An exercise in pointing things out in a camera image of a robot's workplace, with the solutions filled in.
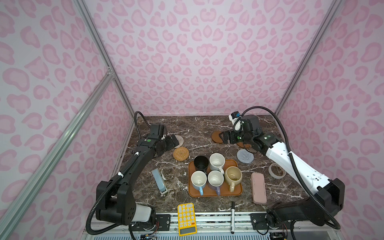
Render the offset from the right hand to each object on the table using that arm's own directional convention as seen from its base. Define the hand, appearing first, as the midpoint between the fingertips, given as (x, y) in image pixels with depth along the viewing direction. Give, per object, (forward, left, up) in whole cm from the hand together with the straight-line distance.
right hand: (227, 131), depth 78 cm
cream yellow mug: (-14, -5, -24) cm, 28 cm away
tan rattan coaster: (0, +27, -24) cm, 36 cm away
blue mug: (-17, +15, -23) cm, 33 cm away
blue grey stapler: (-20, +36, -19) cm, 46 cm away
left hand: (-1, +29, -9) cm, 31 cm away
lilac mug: (-17, +5, -23) cm, 29 cm away
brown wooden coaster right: (-10, -5, +3) cm, 11 cm away
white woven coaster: (+11, +29, -25) cm, 40 cm away
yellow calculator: (-38, +20, -23) cm, 49 cm away
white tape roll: (-13, -29, -25) cm, 41 cm away
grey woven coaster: (-1, -14, -24) cm, 28 cm away
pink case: (-21, -18, -23) cm, 36 cm away
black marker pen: (-35, -2, -24) cm, 43 cm away
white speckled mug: (-6, +4, -24) cm, 25 cm away
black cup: (-8, +13, -19) cm, 25 cm away
